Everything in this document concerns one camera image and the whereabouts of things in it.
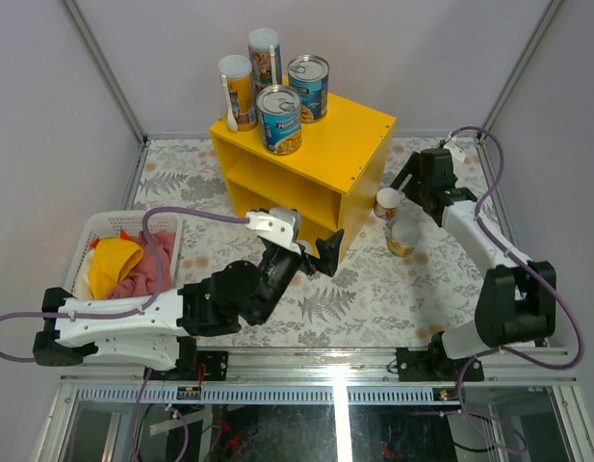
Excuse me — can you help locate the small yellow can white lid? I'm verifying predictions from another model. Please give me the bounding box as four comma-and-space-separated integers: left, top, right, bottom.
374, 188, 400, 218

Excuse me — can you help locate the wide yellow can clear lid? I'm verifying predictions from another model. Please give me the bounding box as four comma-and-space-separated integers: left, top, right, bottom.
387, 219, 421, 258

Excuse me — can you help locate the blue can silver pull-tab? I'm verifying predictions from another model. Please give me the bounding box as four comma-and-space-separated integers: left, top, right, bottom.
287, 55, 329, 123

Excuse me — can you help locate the tall can with white spoon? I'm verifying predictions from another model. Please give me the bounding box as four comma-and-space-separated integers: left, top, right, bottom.
248, 28, 283, 95

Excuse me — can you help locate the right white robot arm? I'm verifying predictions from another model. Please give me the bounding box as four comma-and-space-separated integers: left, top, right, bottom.
391, 148, 556, 380

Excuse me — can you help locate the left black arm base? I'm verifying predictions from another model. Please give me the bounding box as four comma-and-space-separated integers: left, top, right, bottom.
144, 337, 229, 383

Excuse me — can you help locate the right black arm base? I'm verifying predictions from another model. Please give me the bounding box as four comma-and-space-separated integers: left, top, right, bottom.
396, 329, 488, 382

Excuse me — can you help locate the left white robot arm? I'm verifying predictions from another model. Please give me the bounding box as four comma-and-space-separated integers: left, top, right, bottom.
33, 231, 344, 380

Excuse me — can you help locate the yellow wooden shelf cabinet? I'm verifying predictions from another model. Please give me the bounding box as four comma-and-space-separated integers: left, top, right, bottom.
210, 94, 396, 254

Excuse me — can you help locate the pink cloth in basket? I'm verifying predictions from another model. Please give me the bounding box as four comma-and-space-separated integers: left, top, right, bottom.
108, 230, 176, 299

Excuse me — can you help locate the yellow cloth in basket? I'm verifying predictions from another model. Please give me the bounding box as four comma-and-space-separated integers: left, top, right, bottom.
89, 233, 143, 299

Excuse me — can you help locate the white plastic laundry basket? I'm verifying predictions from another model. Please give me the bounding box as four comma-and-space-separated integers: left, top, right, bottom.
63, 211, 183, 294

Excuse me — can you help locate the white cloth in basket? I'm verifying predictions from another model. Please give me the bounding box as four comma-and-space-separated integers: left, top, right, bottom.
74, 248, 110, 300

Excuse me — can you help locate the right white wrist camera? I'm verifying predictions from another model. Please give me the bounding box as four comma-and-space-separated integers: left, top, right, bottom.
440, 136, 466, 165

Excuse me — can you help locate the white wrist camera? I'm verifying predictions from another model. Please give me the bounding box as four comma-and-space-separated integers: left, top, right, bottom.
440, 136, 466, 165
245, 207, 302, 255

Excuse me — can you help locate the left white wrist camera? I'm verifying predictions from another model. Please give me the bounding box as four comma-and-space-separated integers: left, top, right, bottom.
245, 207, 302, 255

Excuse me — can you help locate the aluminium front rail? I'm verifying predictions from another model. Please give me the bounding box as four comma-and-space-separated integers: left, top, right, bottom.
60, 346, 581, 405

